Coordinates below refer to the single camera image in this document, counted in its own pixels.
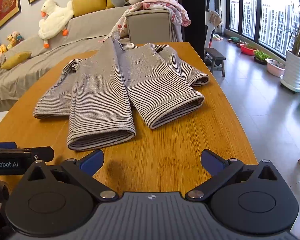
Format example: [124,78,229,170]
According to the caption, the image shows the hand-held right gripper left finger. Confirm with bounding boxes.
[22,149,119,202]

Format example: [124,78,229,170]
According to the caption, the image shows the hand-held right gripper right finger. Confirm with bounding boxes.
[185,149,281,202]

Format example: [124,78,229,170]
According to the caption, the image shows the grey striped sweater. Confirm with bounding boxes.
[33,31,210,152]

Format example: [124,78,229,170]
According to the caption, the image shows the small yellow pillow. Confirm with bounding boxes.
[1,51,32,70]

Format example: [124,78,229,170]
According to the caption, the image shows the colourful small plush toys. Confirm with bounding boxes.
[7,31,24,49]

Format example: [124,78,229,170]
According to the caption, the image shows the dark wooden stool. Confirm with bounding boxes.
[204,47,226,77]

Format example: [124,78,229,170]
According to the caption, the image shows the pink flower pot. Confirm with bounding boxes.
[265,58,286,78]

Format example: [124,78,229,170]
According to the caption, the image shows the black tray of sprouts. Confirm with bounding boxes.
[254,50,271,65]

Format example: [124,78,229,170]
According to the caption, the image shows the red basin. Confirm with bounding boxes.
[239,43,257,56]

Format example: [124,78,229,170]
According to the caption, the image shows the white plant pot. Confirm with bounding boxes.
[280,50,300,94]

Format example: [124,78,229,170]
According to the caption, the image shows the white floor stand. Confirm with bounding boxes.
[204,0,224,48]

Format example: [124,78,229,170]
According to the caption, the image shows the grey sofa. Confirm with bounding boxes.
[0,2,184,114]

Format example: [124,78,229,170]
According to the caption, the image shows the white goose plush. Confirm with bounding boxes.
[38,0,74,48]

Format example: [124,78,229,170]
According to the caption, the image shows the beige hanging cloth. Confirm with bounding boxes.
[209,10,223,28]

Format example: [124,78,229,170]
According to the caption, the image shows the black framed window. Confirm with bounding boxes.
[225,0,300,63]

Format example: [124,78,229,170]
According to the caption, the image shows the large yellow cushion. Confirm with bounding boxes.
[72,0,107,18]

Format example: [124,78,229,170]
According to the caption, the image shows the pink printed blanket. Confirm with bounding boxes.
[98,0,192,43]

